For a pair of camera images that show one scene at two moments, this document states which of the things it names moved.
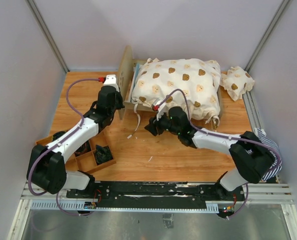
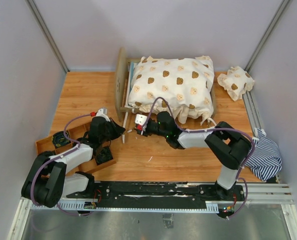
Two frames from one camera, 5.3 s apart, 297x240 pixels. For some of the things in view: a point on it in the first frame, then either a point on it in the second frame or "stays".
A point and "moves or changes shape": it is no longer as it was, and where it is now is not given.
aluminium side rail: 252,111 stays
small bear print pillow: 237,82 stays
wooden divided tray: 94,153 stays
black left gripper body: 119,103 -> 103,138
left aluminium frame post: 43,26 stays
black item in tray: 103,154 stays
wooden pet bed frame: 125,70 moves or changes shape
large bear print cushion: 191,83 moves or changes shape
